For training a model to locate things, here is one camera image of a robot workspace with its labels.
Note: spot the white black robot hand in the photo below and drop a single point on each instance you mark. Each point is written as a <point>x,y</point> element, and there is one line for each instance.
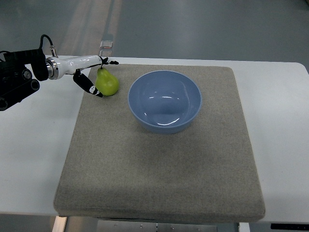
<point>59,67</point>

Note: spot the green pear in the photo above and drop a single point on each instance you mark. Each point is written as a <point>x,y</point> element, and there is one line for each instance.
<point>106,83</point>

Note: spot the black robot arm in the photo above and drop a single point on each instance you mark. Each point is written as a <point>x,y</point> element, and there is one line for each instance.
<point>20,74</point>

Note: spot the blue bowl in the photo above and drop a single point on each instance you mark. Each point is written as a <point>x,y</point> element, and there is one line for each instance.
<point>164,102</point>

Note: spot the metal floor plate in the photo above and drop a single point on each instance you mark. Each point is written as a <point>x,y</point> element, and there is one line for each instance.
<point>105,49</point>

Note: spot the beige fabric mat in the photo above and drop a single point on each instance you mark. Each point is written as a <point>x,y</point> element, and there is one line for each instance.
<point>116,169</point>

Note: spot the grey table frame base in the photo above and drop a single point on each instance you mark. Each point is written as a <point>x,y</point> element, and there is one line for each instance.
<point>82,224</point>

